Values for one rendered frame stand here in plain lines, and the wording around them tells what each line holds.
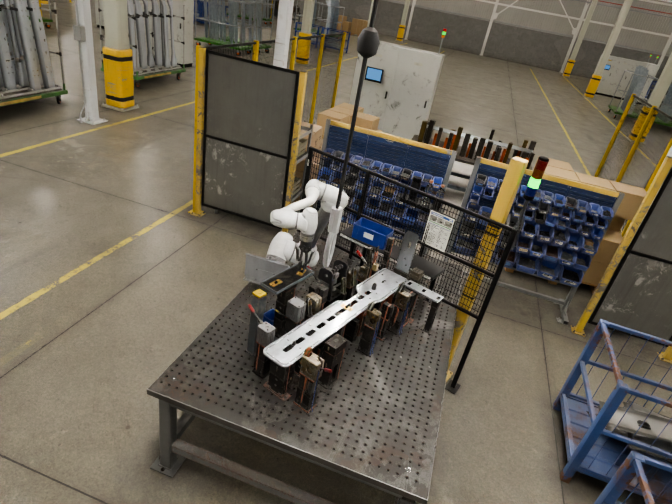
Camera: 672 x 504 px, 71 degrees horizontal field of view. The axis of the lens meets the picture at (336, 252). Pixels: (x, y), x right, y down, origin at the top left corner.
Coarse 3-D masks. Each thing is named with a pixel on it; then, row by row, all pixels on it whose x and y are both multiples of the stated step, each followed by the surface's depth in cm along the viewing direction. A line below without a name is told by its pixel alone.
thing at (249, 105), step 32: (224, 64) 507; (256, 64) 495; (224, 96) 523; (256, 96) 510; (288, 96) 499; (224, 128) 540; (256, 128) 527; (288, 128) 515; (224, 160) 558; (256, 160) 545; (288, 160) 531; (224, 192) 577; (256, 192) 564; (288, 192) 547
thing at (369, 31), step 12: (372, 12) 58; (372, 24) 59; (360, 36) 59; (372, 36) 59; (360, 48) 59; (372, 48) 59; (360, 72) 62; (360, 84) 62; (348, 144) 66; (348, 156) 67; (336, 204) 71; (336, 216) 71; (336, 228) 72; (324, 252) 73; (324, 264) 75
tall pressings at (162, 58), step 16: (128, 0) 1039; (144, 0) 1087; (160, 0) 1108; (144, 32) 1106; (160, 32) 1159; (144, 48) 1119; (160, 48) 1173; (144, 64) 1132; (160, 64) 1187; (176, 64) 1211
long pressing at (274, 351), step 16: (384, 272) 359; (368, 288) 336; (384, 288) 339; (336, 304) 312; (320, 320) 295; (336, 320) 297; (288, 336) 276; (304, 336) 279; (320, 336) 281; (272, 352) 263; (288, 352) 265
